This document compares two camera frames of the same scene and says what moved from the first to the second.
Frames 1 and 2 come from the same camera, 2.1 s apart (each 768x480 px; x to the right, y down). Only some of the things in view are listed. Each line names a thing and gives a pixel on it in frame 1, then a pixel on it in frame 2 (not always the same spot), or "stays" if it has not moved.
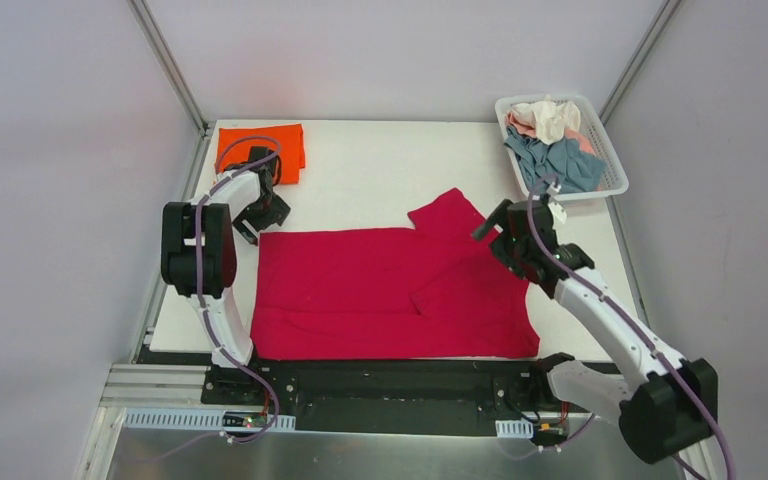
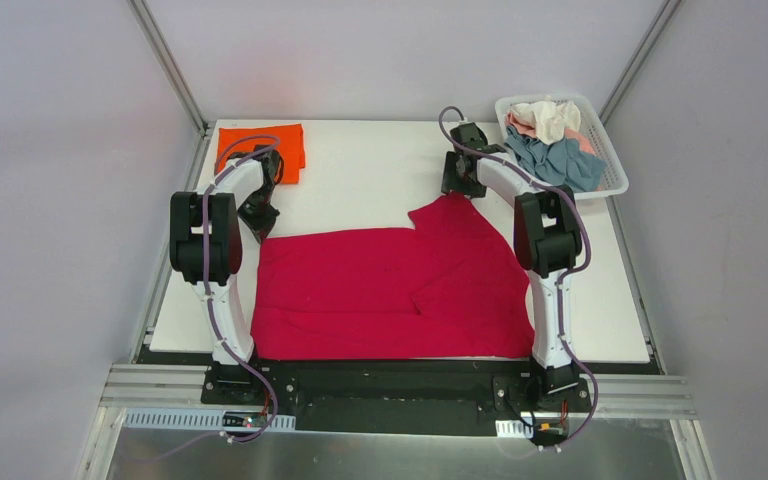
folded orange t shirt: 234,146 stays
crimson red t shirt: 434,291 stays
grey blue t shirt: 575,169 stays
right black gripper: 500,225 -> 461,183
